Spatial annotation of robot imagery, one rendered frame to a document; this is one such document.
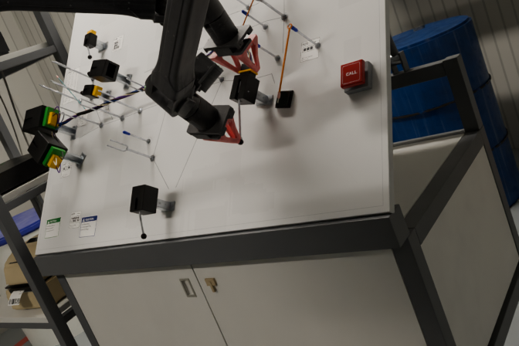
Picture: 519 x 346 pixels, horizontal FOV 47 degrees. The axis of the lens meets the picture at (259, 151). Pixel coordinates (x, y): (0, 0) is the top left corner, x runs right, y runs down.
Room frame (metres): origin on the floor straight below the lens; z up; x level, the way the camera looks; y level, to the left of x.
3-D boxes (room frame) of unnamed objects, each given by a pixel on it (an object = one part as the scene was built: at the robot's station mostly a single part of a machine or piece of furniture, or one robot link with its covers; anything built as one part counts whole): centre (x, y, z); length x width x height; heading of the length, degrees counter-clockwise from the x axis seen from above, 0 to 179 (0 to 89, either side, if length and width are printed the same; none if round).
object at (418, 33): (3.05, -0.59, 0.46); 1.22 x 0.75 x 0.92; 54
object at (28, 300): (2.04, 0.82, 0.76); 0.30 x 0.21 x 0.20; 145
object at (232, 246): (1.41, 0.27, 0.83); 1.18 x 0.05 x 0.06; 51
